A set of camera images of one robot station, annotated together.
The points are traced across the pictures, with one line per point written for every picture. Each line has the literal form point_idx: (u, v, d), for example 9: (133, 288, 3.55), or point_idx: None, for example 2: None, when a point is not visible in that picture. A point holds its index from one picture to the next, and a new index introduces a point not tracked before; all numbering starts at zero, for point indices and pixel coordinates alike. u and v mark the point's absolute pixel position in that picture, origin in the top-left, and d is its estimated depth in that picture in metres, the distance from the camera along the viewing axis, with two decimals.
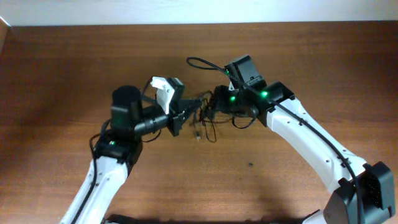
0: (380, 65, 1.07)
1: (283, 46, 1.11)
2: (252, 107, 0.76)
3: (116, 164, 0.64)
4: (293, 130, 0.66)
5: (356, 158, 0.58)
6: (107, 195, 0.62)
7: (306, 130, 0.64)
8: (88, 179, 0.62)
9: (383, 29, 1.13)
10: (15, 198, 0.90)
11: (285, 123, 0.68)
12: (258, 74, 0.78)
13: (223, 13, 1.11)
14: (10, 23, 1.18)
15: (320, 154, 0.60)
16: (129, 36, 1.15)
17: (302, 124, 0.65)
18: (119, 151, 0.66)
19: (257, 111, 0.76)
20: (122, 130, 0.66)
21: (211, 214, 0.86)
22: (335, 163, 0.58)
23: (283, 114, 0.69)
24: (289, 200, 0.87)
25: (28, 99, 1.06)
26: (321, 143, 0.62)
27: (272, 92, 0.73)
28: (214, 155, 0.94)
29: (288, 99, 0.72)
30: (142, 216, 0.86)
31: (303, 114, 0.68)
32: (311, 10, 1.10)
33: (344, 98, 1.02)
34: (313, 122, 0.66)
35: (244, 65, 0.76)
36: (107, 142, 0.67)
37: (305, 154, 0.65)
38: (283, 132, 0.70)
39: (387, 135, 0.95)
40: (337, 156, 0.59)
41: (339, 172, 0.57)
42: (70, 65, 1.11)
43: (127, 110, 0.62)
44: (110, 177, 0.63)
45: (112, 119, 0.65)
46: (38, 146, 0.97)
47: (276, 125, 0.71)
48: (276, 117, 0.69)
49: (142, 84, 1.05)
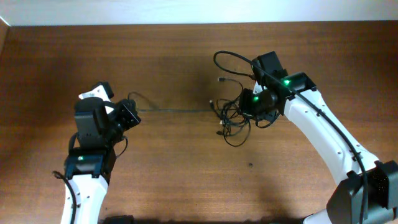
0: (380, 65, 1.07)
1: (283, 46, 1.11)
2: (272, 95, 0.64)
3: (91, 178, 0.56)
4: (308, 119, 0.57)
5: (369, 154, 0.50)
6: (92, 213, 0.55)
7: (322, 121, 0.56)
8: (67, 203, 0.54)
9: (384, 29, 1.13)
10: (14, 198, 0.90)
11: (302, 112, 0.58)
12: (282, 68, 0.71)
13: (224, 13, 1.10)
14: (10, 23, 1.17)
15: (333, 145, 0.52)
16: (129, 36, 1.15)
17: (319, 114, 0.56)
18: (91, 165, 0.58)
19: (276, 98, 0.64)
20: (90, 140, 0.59)
21: (211, 214, 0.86)
22: (347, 157, 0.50)
23: (301, 102, 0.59)
24: (289, 200, 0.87)
25: (27, 98, 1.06)
26: (335, 135, 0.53)
27: (295, 81, 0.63)
28: (214, 155, 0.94)
29: (310, 90, 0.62)
30: (142, 216, 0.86)
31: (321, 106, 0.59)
32: (311, 10, 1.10)
33: (344, 98, 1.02)
34: (333, 115, 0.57)
35: (269, 57, 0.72)
36: (77, 157, 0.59)
37: (316, 144, 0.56)
38: (295, 120, 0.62)
39: (387, 135, 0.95)
40: (350, 149, 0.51)
41: (350, 164, 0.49)
42: (70, 65, 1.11)
43: (92, 116, 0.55)
44: (89, 195, 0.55)
45: (78, 131, 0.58)
46: (38, 146, 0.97)
47: (291, 113, 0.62)
48: (293, 106, 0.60)
49: (143, 84, 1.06)
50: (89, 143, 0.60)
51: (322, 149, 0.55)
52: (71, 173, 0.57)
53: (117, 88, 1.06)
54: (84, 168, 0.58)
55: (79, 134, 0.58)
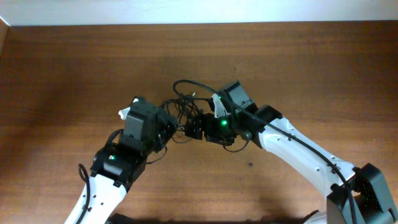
0: (380, 65, 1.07)
1: (283, 46, 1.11)
2: (245, 131, 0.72)
3: (112, 185, 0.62)
4: (282, 145, 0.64)
5: (345, 163, 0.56)
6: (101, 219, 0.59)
7: (295, 144, 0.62)
8: (82, 201, 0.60)
9: (384, 29, 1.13)
10: (14, 197, 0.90)
11: (276, 140, 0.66)
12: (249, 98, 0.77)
13: (224, 13, 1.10)
14: (10, 23, 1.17)
15: (311, 165, 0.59)
16: (128, 36, 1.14)
17: (291, 139, 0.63)
18: (119, 168, 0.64)
19: (250, 135, 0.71)
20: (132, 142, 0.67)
21: (211, 214, 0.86)
22: (324, 172, 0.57)
23: (272, 131, 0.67)
24: (289, 200, 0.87)
25: (27, 99, 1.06)
26: (311, 155, 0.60)
27: (262, 116, 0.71)
28: (214, 155, 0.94)
29: (277, 119, 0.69)
30: (142, 216, 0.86)
31: (290, 130, 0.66)
32: (311, 11, 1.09)
33: (344, 98, 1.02)
34: (303, 136, 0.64)
35: (235, 90, 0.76)
36: (108, 155, 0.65)
37: (300, 168, 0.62)
38: (274, 149, 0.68)
39: (387, 135, 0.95)
40: (327, 165, 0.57)
41: (331, 178, 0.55)
42: (71, 64, 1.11)
43: (142, 119, 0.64)
44: (103, 201, 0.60)
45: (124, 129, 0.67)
46: (38, 146, 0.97)
47: (267, 144, 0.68)
48: (265, 137, 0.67)
49: (143, 85, 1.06)
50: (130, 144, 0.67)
51: (305, 170, 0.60)
52: (96, 171, 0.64)
53: (117, 88, 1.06)
54: (110, 169, 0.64)
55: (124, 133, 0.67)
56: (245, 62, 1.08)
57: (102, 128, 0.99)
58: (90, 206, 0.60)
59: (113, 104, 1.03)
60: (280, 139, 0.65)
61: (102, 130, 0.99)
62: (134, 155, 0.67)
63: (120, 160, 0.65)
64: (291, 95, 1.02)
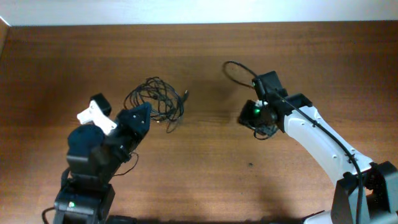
0: (380, 65, 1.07)
1: (283, 46, 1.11)
2: (272, 113, 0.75)
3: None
4: (305, 130, 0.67)
5: (363, 157, 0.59)
6: None
7: (318, 131, 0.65)
8: None
9: (384, 29, 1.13)
10: (14, 197, 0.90)
11: (300, 124, 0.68)
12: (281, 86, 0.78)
13: (224, 14, 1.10)
14: (10, 23, 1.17)
15: (329, 152, 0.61)
16: (129, 36, 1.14)
17: (315, 126, 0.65)
18: (83, 213, 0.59)
19: (276, 117, 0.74)
20: (84, 182, 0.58)
21: (211, 214, 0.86)
22: (342, 160, 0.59)
23: (298, 116, 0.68)
24: (289, 200, 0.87)
25: (28, 99, 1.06)
26: (331, 143, 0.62)
27: (292, 101, 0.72)
28: (214, 155, 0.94)
29: (306, 106, 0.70)
30: (142, 216, 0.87)
31: (317, 118, 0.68)
32: (311, 11, 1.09)
33: (344, 98, 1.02)
34: (326, 127, 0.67)
35: (268, 77, 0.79)
36: (68, 201, 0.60)
37: (316, 154, 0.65)
38: (295, 132, 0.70)
39: (387, 135, 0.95)
40: (346, 154, 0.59)
41: (346, 167, 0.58)
42: (71, 64, 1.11)
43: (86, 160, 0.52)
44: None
45: (71, 169, 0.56)
46: (38, 146, 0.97)
47: (291, 127, 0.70)
48: (291, 119, 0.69)
49: (143, 85, 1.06)
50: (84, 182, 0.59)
51: (321, 155, 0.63)
52: (61, 216, 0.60)
53: (117, 88, 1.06)
54: (74, 214, 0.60)
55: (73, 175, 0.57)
56: (245, 62, 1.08)
57: None
58: None
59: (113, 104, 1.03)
60: (304, 124, 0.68)
61: None
62: (94, 193, 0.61)
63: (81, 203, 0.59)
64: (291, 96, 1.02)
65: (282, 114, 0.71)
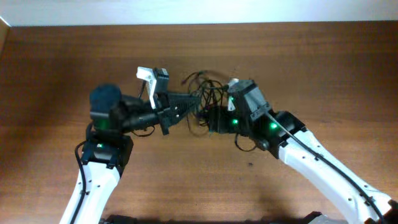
0: (380, 65, 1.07)
1: (283, 46, 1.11)
2: (262, 140, 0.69)
3: (106, 168, 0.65)
4: (309, 164, 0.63)
5: (379, 195, 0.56)
6: (100, 202, 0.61)
7: (324, 166, 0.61)
8: (79, 188, 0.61)
9: (384, 29, 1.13)
10: (15, 197, 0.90)
11: (301, 158, 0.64)
12: (265, 101, 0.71)
13: (223, 14, 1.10)
14: (10, 23, 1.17)
15: (341, 192, 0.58)
16: (129, 37, 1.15)
17: (318, 158, 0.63)
18: (108, 155, 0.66)
19: (268, 144, 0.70)
20: (108, 133, 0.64)
21: (211, 214, 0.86)
22: (359, 201, 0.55)
23: (298, 147, 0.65)
24: (288, 200, 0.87)
25: (28, 99, 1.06)
26: (341, 181, 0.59)
27: (282, 122, 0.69)
28: (214, 155, 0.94)
29: (300, 130, 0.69)
30: (142, 216, 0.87)
31: (318, 148, 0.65)
32: (311, 11, 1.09)
33: (344, 98, 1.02)
34: (332, 158, 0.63)
35: (252, 93, 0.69)
36: (95, 144, 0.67)
37: (323, 190, 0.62)
38: (295, 165, 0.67)
39: (387, 135, 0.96)
40: (359, 193, 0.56)
41: (365, 210, 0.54)
42: (71, 64, 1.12)
43: (109, 114, 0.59)
44: (100, 184, 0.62)
45: (96, 124, 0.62)
46: (38, 146, 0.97)
47: (288, 158, 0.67)
48: (288, 152, 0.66)
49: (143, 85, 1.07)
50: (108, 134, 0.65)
51: (328, 192, 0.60)
52: (87, 159, 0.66)
53: None
54: (100, 157, 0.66)
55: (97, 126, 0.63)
56: (245, 62, 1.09)
57: None
58: (87, 190, 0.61)
59: None
60: (305, 157, 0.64)
61: None
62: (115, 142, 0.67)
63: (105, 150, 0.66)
64: (290, 96, 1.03)
65: (275, 142, 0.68)
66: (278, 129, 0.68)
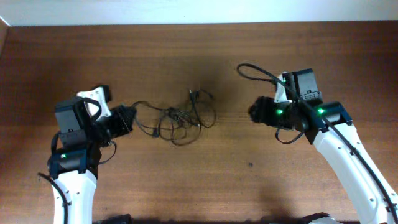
0: (380, 65, 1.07)
1: (284, 46, 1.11)
2: (303, 121, 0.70)
3: (78, 174, 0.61)
4: (342, 157, 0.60)
5: None
6: (86, 206, 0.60)
7: (357, 162, 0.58)
8: (58, 202, 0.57)
9: (384, 29, 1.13)
10: (14, 197, 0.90)
11: (336, 148, 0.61)
12: (316, 89, 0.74)
13: (224, 14, 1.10)
14: (10, 23, 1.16)
15: (365, 191, 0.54)
16: (129, 36, 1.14)
17: (353, 154, 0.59)
18: (76, 160, 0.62)
19: (306, 126, 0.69)
20: (73, 137, 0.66)
21: (211, 214, 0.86)
22: (379, 205, 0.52)
23: (336, 138, 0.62)
24: (289, 200, 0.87)
25: (27, 99, 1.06)
26: (369, 182, 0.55)
27: (329, 110, 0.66)
28: (214, 155, 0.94)
29: (344, 124, 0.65)
30: (142, 216, 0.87)
31: (356, 144, 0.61)
32: (313, 12, 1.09)
33: (344, 98, 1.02)
34: (367, 155, 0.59)
35: (305, 77, 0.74)
36: (60, 155, 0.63)
37: (346, 184, 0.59)
38: (328, 154, 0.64)
39: (387, 135, 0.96)
40: (384, 198, 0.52)
41: (382, 214, 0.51)
42: (71, 64, 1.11)
43: (72, 108, 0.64)
44: (79, 191, 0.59)
45: (61, 127, 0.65)
46: (38, 146, 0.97)
47: (323, 145, 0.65)
48: (326, 139, 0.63)
49: (143, 85, 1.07)
50: (73, 140, 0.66)
51: (351, 188, 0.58)
52: (56, 172, 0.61)
53: (117, 88, 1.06)
54: (68, 166, 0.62)
55: (61, 132, 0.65)
56: (245, 62, 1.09)
57: None
58: (69, 201, 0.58)
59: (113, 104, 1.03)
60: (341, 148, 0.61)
61: None
62: (81, 144, 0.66)
63: (73, 153, 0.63)
64: None
65: (316, 126, 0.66)
66: (324, 114, 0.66)
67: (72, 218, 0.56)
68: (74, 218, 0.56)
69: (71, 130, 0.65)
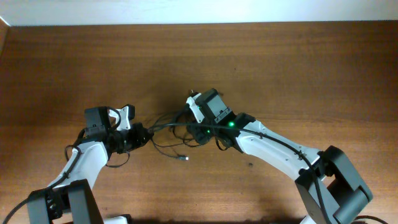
0: (380, 65, 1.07)
1: (283, 46, 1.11)
2: (225, 139, 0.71)
3: (94, 142, 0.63)
4: (255, 145, 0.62)
5: (310, 150, 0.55)
6: (96, 162, 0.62)
7: (267, 142, 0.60)
8: (74, 154, 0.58)
9: (385, 29, 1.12)
10: (15, 197, 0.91)
11: (249, 140, 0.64)
12: (226, 106, 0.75)
13: (224, 14, 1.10)
14: (10, 23, 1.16)
15: (279, 157, 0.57)
16: (129, 37, 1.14)
17: (262, 137, 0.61)
18: (94, 139, 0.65)
19: (231, 142, 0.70)
20: (95, 130, 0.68)
21: (211, 214, 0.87)
22: (293, 159, 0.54)
23: (245, 133, 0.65)
24: (288, 200, 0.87)
25: (27, 99, 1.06)
26: (276, 146, 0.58)
27: (237, 122, 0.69)
28: (214, 155, 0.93)
29: (250, 122, 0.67)
30: (143, 216, 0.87)
31: (262, 129, 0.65)
32: (313, 12, 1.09)
33: (344, 98, 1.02)
34: (274, 134, 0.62)
35: (212, 100, 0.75)
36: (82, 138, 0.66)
37: (273, 163, 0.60)
38: (249, 150, 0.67)
39: (387, 135, 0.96)
40: (294, 152, 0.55)
41: (296, 165, 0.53)
42: (70, 64, 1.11)
43: (98, 109, 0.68)
44: (92, 147, 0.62)
45: (87, 124, 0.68)
46: (38, 146, 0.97)
47: (244, 146, 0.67)
48: (240, 139, 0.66)
49: (143, 85, 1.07)
50: (94, 133, 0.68)
51: (276, 162, 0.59)
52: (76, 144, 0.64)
53: (117, 88, 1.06)
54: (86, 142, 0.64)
55: (87, 126, 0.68)
56: (245, 62, 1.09)
57: None
58: (83, 152, 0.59)
59: (114, 104, 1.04)
60: (253, 139, 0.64)
61: None
62: (101, 135, 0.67)
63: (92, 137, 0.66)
64: (290, 95, 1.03)
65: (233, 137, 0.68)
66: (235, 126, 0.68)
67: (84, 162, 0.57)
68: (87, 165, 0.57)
69: (94, 126, 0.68)
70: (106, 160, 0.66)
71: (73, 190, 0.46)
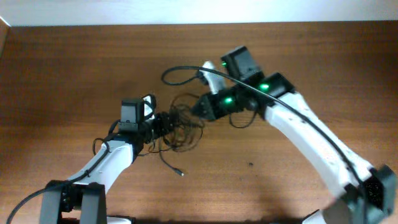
0: (380, 65, 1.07)
1: (284, 46, 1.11)
2: (251, 100, 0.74)
3: (125, 142, 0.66)
4: (293, 127, 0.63)
5: (361, 162, 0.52)
6: (121, 163, 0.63)
7: (310, 129, 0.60)
8: (101, 152, 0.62)
9: (385, 30, 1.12)
10: (15, 197, 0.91)
11: (287, 119, 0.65)
12: (255, 66, 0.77)
13: (224, 14, 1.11)
14: (10, 23, 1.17)
15: (324, 157, 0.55)
16: (129, 37, 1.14)
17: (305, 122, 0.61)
18: (124, 139, 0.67)
19: (256, 104, 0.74)
20: (127, 126, 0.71)
21: (211, 214, 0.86)
22: (341, 167, 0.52)
23: (283, 110, 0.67)
24: (289, 200, 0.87)
25: (27, 99, 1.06)
26: (324, 144, 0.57)
27: (271, 83, 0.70)
28: (214, 155, 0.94)
29: (288, 93, 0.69)
30: (143, 216, 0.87)
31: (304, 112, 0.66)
32: (311, 12, 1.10)
33: (344, 99, 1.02)
34: (318, 121, 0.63)
35: (240, 56, 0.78)
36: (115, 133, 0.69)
37: (308, 155, 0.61)
38: (284, 128, 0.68)
39: (387, 135, 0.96)
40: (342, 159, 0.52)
41: (346, 175, 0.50)
42: (71, 65, 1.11)
43: (134, 104, 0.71)
44: (120, 147, 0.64)
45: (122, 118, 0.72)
46: (38, 146, 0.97)
47: (277, 121, 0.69)
48: (276, 113, 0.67)
49: (144, 85, 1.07)
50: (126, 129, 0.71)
51: (313, 156, 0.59)
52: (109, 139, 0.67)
53: (117, 88, 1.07)
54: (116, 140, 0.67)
55: (120, 120, 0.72)
56: None
57: (102, 128, 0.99)
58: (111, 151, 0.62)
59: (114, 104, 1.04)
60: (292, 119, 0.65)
61: (101, 130, 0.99)
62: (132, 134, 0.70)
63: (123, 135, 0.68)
64: None
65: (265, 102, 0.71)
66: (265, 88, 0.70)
67: (107, 162, 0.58)
68: (110, 165, 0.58)
69: (127, 121, 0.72)
70: (130, 162, 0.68)
71: (87, 192, 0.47)
